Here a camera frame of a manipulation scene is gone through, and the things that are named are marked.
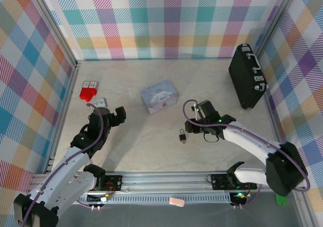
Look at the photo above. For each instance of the small black padlock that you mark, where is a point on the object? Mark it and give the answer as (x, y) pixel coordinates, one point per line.
(182, 137)

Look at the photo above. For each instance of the pastel blue cartoon tin box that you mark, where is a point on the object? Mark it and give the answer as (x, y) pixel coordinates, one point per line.
(159, 95)

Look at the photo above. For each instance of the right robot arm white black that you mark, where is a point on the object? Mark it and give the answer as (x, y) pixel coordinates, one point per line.
(247, 141)

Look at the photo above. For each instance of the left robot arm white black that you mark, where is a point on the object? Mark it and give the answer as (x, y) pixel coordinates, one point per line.
(63, 169)

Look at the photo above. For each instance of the red plastic block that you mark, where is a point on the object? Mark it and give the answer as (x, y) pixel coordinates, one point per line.
(87, 94)

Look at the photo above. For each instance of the small red white card box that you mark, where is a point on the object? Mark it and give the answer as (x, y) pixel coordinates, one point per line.
(90, 84)

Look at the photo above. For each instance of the black briefcase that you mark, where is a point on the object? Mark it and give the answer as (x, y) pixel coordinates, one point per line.
(243, 75)

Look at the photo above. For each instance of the small black controller board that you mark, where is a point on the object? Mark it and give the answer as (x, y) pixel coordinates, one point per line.
(239, 198)
(98, 198)

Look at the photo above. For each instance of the pink tag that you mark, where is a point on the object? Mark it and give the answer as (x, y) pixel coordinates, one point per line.
(176, 201)

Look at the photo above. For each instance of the green plastic piece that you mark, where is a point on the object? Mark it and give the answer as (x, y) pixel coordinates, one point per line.
(281, 200)

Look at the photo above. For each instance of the aluminium side rail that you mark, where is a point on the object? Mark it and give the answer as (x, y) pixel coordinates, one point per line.
(275, 126)
(63, 116)

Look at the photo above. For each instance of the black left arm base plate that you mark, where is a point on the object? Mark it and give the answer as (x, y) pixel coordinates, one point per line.
(113, 182)

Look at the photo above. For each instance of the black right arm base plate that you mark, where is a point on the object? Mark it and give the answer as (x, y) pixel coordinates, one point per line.
(219, 181)

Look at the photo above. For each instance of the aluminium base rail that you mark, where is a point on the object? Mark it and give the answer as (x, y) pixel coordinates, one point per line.
(164, 182)

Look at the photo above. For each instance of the aluminium upright post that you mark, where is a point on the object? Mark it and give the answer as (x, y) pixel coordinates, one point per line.
(277, 22)
(50, 25)

